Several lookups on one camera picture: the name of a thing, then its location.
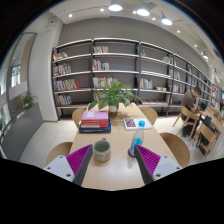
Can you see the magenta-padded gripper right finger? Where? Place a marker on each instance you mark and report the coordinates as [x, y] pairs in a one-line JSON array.
[[166, 166]]

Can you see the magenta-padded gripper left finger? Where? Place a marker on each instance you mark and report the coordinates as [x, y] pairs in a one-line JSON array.
[[60, 166]]

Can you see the clear bottle with blue cap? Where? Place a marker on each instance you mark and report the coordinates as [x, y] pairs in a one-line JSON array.
[[137, 136]]

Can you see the rounded-back wooden chair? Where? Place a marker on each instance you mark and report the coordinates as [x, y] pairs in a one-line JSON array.
[[77, 115], [150, 113], [58, 151], [176, 146]]

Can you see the grey patterned ceramic mug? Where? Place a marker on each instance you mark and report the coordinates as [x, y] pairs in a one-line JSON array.
[[102, 151]]

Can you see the dark blue book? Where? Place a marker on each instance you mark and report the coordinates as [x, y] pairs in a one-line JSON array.
[[95, 130]]

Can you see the white book with patterned cover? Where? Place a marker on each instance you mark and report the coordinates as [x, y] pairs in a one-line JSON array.
[[133, 124]]

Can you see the slatted wooden chair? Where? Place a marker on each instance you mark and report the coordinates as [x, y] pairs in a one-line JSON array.
[[186, 115], [208, 131]]

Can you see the red book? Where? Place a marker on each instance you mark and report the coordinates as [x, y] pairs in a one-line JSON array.
[[95, 123]]

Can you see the pink book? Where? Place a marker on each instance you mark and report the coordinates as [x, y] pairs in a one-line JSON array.
[[95, 115]]

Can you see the person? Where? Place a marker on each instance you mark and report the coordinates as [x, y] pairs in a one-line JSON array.
[[188, 101]]

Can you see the small green potted plant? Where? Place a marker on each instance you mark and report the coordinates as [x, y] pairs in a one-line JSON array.
[[28, 100]]

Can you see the green potted plant, white pot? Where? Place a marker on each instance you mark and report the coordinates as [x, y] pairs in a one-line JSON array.
[[113, 95]]

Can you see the grey bookshelf unit with books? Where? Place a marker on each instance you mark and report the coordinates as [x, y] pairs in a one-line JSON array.
[[156, 70]]

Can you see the round ceiling lights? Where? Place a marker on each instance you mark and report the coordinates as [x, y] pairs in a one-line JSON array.
[[115, 7]]

